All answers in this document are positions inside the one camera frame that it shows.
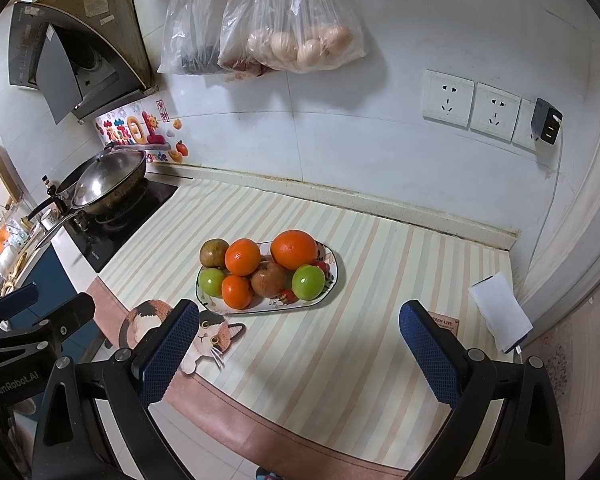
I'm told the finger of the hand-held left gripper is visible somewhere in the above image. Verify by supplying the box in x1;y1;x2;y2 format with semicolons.
0;282;39;324
0;292;97;360

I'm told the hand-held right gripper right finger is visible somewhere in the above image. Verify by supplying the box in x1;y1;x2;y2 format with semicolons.
399;299;567;480

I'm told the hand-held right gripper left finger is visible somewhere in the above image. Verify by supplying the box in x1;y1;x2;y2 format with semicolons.
32;299;201;480

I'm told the tangerine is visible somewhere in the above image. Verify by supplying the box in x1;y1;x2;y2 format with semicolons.
224;238;262;276
221;274;255;310

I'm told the large brown pear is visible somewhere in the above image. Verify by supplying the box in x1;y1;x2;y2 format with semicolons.
250;261;293;298

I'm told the oval floral ceramic plate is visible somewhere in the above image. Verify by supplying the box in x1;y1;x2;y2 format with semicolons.
196;241;340;316

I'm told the blue cabinet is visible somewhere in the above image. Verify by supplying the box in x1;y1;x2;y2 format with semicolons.
10;247;103;351

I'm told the cluttered kitchen rack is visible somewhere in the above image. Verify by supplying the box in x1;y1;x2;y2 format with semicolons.
0;195;33;286

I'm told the striped cat print table mat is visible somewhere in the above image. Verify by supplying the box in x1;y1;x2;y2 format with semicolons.
85;177;513;473

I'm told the black glass stove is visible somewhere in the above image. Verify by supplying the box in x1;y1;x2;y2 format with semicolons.
62;172;181;271

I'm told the small green fruit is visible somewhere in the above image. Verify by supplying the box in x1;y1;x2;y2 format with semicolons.
200;267;227;297

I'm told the white box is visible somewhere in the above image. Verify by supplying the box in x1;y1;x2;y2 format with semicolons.
468;271;534;353

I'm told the round brown fruit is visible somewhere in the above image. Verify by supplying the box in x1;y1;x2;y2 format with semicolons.
199;239;230;269

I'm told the steel wok with lid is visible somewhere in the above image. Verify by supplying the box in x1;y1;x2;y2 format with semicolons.
25;150;148;221

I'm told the black frying pan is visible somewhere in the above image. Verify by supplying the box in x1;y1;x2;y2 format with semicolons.
32;142;116;251

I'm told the wooden cutting board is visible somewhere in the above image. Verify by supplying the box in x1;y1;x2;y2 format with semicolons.
0;139;23;201

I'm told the steel wok lid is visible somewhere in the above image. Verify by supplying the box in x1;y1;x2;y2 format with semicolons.
72;151;146;208

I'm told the large green fruit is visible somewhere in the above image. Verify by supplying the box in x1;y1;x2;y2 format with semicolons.
292;264;327;301

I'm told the large orange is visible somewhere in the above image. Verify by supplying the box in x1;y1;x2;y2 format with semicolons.
270;229;319;271

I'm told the range hood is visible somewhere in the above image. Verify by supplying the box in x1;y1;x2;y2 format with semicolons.
7;2;153;126

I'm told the dark plug-in charger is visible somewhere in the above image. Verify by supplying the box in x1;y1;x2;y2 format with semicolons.
530;98;564;143

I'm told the clear plastic bag of eggs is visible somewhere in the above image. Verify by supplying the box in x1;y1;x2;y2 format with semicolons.
217;0;370;75

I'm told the colourful wall sticker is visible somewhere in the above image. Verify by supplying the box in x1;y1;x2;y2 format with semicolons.
95;100;190;163

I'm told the white charger cable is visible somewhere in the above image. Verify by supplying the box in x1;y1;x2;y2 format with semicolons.
522;125;566;281

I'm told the white wall socket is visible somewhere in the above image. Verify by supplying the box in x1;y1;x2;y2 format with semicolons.
511;98;538;151
422;70;476;130
470;82;522;141

